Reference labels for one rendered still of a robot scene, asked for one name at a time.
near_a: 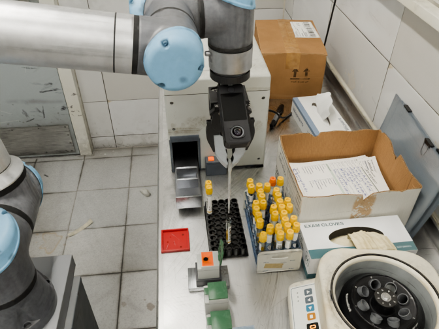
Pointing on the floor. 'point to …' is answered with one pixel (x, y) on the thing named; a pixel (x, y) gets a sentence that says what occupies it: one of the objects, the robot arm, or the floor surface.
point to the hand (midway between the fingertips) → (229, 164)
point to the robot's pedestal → (79, 308)
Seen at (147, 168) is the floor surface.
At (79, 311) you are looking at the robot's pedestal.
